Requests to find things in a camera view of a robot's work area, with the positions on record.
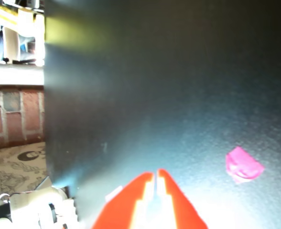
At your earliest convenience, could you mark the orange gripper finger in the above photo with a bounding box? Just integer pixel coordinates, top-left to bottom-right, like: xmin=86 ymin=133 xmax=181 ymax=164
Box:
xmin=90 ymin=171 xmax=157 ymax=229
xmin=156 ymin=168 xmax=209 ymax=229

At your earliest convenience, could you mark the pink block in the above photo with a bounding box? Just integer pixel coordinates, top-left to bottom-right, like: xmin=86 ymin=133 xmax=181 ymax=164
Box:
xmin=226 ymin=146 xmax=266 ymax=185

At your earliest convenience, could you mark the patterned grey rug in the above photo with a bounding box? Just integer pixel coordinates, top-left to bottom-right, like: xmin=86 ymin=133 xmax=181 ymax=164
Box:
xmin=0 ymin=141 xmax=48 ymax=199

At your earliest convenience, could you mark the white and yellow shelf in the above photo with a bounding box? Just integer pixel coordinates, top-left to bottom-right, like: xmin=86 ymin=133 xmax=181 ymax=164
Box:
xmin=0 ymin=0 xmax=46 ymax=65

